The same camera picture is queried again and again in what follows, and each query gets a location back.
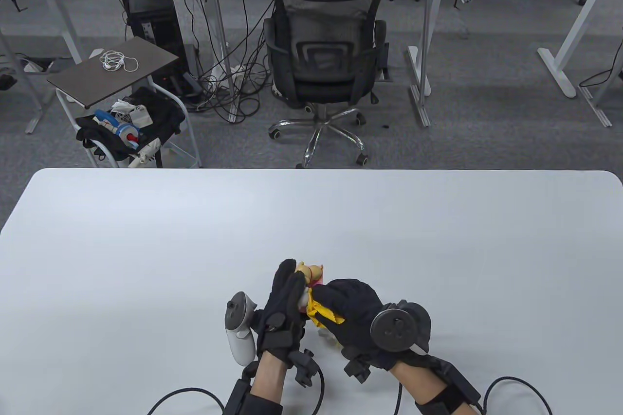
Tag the person's left hand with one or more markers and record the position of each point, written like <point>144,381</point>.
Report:
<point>282,313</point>

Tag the person's right hand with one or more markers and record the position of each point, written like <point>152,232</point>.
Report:
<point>355,303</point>

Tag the yellow cleaning cloth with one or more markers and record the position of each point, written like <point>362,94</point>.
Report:
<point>321,313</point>

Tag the black white controller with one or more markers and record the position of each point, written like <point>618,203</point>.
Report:
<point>396,330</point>
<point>238,332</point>

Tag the pink base bear ornament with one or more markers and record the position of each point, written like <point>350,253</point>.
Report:
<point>311,274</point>

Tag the person's left forearm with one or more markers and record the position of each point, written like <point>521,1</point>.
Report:
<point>270,378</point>

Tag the person's right forearm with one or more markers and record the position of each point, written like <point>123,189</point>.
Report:
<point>418,376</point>

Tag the black mesh office chair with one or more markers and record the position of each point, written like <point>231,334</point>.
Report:
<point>321,89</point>

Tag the black bag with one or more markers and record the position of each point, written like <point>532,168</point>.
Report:
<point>160,113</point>

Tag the white power strip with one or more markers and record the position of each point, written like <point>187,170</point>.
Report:
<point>233,75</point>

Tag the side cart with grey top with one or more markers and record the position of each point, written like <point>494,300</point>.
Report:
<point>112,69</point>

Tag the white earphones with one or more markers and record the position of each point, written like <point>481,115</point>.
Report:
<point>108,63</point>

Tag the black computer tower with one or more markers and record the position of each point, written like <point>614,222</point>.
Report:
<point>155,21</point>

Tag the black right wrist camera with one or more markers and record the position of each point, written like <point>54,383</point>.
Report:
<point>460,378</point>

